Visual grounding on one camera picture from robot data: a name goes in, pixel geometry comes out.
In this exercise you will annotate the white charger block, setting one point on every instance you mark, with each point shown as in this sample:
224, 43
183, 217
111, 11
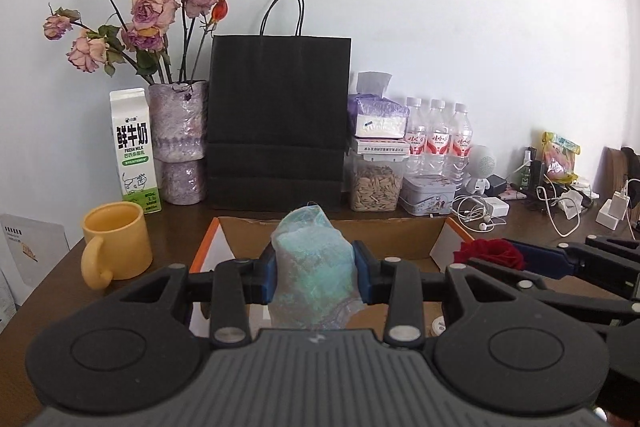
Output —
497, 206

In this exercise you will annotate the black power adapter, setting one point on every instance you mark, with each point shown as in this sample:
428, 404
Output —
497, 185

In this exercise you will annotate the orange-edged cardboard box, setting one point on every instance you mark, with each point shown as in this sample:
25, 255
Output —
390, 237

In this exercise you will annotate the yellow mug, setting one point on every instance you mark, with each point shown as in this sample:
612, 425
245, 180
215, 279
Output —
117, 242

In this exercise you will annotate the purple tissue pack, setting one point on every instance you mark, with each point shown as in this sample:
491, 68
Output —
377, 117

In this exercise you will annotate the yellow snack packet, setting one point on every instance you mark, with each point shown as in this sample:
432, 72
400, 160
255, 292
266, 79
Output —
561, 157

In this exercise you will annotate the black paper bag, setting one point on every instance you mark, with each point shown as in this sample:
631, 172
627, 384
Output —
277, 122

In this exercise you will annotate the white round robot speaker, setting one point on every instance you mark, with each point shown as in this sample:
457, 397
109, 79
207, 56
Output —
481, 162

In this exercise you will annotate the white paper card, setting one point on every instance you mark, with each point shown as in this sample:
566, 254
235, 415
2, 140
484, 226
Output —
30, 252

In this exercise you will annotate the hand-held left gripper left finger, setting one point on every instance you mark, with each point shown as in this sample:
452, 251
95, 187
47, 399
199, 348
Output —
267, 274

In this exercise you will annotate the white green milk carton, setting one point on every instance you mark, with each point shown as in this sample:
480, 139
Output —
134, 147

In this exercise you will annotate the green spray bottle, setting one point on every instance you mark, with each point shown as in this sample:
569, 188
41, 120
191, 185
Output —
526, 174

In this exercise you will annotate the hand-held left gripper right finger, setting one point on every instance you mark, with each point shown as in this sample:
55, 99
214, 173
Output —
361, 277

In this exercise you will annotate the white wall charger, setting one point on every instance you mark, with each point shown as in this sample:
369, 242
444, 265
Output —
615, 209

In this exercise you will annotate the clear jar of seeds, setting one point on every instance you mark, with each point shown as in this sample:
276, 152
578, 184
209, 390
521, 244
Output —
375, 187

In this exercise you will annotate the flat white box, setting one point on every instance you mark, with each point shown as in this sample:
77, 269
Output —
382, 148

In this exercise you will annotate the iridescent film ball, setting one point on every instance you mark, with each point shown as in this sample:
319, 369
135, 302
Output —
312, 257

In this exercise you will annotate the brown wooden board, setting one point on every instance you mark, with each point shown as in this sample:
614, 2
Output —
612, 167

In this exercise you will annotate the white earphones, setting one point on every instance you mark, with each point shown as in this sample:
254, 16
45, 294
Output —
475, 209

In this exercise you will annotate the red rose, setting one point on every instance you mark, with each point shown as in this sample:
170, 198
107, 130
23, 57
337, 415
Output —
492, 253

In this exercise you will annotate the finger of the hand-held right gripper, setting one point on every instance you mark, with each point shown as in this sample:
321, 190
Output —
545, 259
550, 294

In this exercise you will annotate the patterned tin box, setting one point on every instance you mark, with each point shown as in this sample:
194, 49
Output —
427, 197

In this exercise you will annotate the purple vase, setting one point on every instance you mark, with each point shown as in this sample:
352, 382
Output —
179, 132

